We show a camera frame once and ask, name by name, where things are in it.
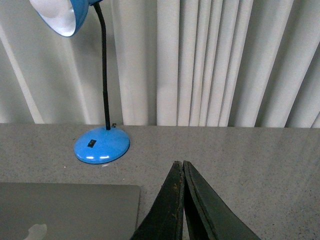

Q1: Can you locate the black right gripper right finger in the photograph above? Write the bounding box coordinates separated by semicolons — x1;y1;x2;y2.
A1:
183;161;259;240

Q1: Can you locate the grey laptop computer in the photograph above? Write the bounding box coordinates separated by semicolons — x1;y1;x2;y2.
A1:
0;182;140;240

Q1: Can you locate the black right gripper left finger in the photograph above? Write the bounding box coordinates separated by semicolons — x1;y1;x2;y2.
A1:
131;161;185;240

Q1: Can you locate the blue desk lamp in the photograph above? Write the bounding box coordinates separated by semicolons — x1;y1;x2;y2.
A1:
30;0;130;165

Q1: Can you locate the white pleated curtain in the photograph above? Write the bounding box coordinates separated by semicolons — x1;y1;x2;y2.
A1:
0;0;320;128

